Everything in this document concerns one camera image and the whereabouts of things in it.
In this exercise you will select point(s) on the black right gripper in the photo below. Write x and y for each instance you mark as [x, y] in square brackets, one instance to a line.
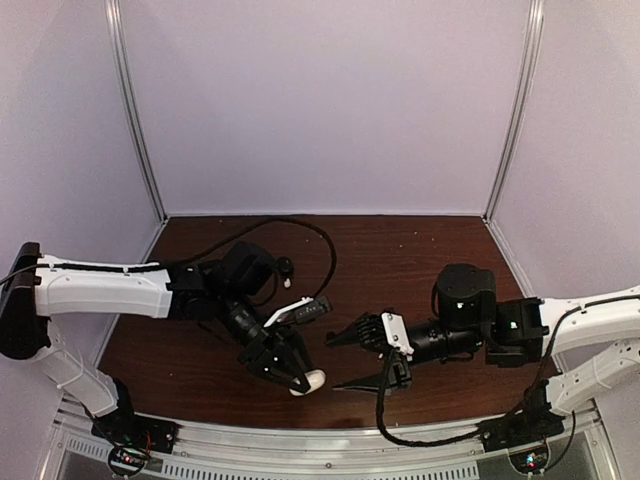
[365, 329]

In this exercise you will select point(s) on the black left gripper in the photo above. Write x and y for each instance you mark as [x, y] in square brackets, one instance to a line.
[271, 348]

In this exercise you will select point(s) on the white earbud charging case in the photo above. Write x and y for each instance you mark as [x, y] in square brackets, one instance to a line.
[315, 379]

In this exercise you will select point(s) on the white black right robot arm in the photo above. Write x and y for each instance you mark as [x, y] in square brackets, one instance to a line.
[582, 346]

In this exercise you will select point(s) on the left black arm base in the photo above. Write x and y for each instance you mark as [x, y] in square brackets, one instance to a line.
[124, 426]

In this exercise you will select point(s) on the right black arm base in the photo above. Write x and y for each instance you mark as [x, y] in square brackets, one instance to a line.
[531, 420]

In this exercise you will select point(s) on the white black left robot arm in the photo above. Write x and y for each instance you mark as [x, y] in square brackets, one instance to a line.
[40, 287]

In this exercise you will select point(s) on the right circuit board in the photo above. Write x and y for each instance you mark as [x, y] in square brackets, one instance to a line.
[530, 461]

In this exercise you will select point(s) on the circuit board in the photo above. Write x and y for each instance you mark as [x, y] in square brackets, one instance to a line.
[124, 461]
[530, 461]

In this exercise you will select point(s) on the left circuit board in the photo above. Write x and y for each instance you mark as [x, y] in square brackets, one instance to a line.
[124, 461]

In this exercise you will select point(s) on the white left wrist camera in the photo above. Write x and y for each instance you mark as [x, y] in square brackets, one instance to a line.
[303, 311]

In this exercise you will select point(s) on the aluminium front rail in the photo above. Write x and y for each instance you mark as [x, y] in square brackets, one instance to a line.
[213, 451]

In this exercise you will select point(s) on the right aluminium frame post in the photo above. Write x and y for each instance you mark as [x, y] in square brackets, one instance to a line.
[530, 54]

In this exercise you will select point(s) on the aluminium frame post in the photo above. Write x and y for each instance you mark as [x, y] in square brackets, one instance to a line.
[118, 41]
[530, 54]

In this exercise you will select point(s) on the left aluminium frame post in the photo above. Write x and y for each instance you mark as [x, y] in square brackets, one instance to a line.
[118, 41]

